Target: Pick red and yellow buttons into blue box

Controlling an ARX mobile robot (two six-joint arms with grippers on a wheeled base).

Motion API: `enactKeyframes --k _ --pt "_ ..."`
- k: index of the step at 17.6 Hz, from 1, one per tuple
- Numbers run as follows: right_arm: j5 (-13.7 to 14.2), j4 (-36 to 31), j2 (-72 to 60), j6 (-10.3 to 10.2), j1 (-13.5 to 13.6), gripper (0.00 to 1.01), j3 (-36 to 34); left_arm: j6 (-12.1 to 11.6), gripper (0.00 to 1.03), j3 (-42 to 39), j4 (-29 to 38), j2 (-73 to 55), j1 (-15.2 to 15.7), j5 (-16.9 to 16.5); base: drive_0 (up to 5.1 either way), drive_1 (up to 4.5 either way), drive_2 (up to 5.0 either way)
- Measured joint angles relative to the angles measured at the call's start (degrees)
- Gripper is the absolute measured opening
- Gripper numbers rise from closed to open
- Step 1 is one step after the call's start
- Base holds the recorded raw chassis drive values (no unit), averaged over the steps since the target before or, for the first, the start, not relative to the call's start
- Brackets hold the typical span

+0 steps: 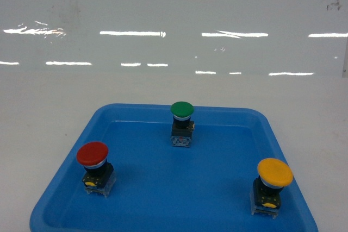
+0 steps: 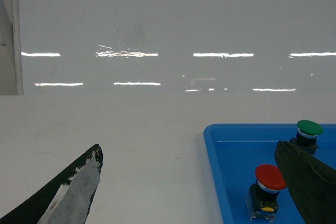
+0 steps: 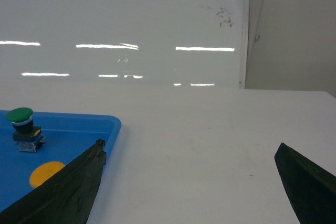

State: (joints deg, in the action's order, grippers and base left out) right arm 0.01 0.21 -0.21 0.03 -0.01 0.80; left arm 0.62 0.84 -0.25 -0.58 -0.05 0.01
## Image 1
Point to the yellow mushroom push button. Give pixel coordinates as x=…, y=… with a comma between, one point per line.
x=273, y=176

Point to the green mushroom push button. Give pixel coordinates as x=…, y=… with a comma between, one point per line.
x=182, y=126

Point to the white glossy board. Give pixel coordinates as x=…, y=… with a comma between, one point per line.
x=271, y=38

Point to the blue plastic tray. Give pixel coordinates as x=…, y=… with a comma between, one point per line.
x=159, y=187

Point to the red mushroom push button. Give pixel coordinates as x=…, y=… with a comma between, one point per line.
x=100, y=175

